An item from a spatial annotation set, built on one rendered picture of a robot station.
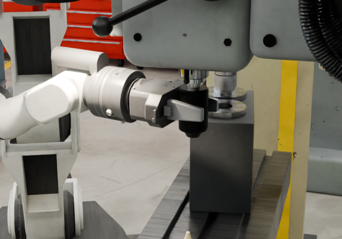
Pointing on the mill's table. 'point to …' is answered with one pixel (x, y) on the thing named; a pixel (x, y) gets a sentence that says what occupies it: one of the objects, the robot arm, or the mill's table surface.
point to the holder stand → (224, 156)
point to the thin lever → (186, 77)
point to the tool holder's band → (193, 91)
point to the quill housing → (188, 29)
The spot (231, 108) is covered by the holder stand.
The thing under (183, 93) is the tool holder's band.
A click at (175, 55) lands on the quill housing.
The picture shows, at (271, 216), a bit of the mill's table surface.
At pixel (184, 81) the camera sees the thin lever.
